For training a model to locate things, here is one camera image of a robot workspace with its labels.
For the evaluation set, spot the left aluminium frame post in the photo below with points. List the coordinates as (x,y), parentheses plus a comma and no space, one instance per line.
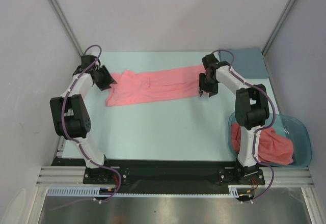
(65,25)

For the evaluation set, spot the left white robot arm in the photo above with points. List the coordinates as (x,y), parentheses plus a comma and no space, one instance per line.
(72,121)

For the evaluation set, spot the pink t-shirt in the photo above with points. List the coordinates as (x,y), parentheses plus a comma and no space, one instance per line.
(273,148)
(134,88)

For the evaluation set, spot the teal plastic basin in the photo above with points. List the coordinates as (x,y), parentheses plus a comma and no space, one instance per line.
(290,128)

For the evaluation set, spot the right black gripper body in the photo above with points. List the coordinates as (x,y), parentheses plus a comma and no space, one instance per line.
(208,87)

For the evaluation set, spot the white slotted cable duct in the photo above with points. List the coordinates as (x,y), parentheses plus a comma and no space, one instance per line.
(105,192)

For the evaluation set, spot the folded blue-grey t-shirt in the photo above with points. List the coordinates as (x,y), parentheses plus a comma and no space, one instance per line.
(249,63)

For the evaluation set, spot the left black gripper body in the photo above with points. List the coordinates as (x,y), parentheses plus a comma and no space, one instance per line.
(103,76)

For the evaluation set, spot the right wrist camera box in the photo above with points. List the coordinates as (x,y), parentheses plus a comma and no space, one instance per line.
(209,59)

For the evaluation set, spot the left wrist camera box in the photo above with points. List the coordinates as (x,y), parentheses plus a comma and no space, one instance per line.
(88,62)

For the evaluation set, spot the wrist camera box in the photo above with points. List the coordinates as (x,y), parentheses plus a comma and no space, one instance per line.
(88,62)
(209,59)

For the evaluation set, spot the crumpled pink t-shirt in basin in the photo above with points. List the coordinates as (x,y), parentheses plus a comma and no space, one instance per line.
(273,148)

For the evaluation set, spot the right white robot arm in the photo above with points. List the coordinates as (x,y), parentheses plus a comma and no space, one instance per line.
(251,113)

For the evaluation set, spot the right aluminium frame post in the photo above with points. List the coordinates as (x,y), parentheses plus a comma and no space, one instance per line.
(284,15)

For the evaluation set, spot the aluminium frame post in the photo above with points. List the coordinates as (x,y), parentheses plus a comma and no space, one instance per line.
(284,15)
(65,25)

